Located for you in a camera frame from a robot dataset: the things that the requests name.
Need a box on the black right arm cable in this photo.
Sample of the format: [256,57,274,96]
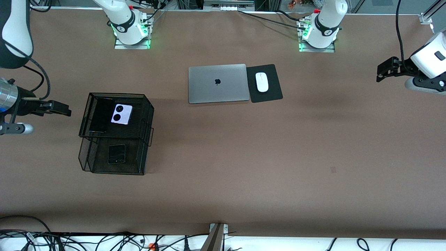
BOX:
[21,56,51,101]

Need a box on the aluminium frame post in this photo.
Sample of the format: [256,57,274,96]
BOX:
[419,0,446,25]

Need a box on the black flip phone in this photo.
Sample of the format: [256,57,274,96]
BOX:
[108,144,126,165]

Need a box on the grey socket box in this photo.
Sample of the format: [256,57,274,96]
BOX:
[203,0,255,11]

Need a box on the black mesh two-tier tray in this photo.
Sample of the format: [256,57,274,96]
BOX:
[78,92,155,175]

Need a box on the black bar smartphone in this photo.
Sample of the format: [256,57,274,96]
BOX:
[89,98,114,134]

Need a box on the black base connector cable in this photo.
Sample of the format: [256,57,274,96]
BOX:
[141,0,168,25]

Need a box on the grey metal camera mount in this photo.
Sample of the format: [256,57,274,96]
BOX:
[200,223,229,251]

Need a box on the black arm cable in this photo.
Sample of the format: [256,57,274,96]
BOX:
[395,0,407,63]
[21,56,51,101]

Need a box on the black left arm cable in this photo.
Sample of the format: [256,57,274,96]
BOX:
[395,0,407,63]

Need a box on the lilac flip phone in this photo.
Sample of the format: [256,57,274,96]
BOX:
[111,104,133,125]

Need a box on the black mouse pad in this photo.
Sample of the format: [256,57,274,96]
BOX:
[246,64,283,103]

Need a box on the silver closed laptop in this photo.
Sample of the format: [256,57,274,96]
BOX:
[188,64,251,104]

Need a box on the thick black looped cable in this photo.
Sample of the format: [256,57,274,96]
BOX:
[0,215,53,235]

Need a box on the short black table cable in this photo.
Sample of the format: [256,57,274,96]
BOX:
[277,10,301,22]

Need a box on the long black table cable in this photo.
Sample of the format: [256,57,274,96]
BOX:
[238,10,307,31]

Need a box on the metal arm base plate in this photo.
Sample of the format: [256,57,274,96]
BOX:
[299,40,336,53]
[114,35,151,50]

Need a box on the tangled black floor cable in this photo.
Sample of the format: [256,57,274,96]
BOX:
[52,232,209,251]

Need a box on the white computer mouse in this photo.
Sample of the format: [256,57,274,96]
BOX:
[255,72,269,93]

